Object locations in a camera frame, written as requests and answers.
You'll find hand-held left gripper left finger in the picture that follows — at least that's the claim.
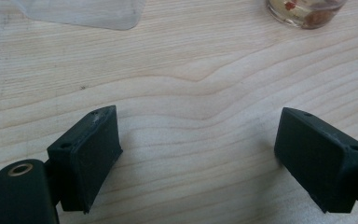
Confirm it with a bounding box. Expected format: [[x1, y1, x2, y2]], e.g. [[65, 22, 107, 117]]
[[47, 105, 124, 215]]

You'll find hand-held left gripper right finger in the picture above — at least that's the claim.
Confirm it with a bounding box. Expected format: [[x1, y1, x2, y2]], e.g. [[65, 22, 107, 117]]
[[273, 106, 358, 214]]

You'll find round bowl with food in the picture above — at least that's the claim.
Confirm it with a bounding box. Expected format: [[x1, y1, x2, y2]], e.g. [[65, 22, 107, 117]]
[[11, 0, 147, 32]]

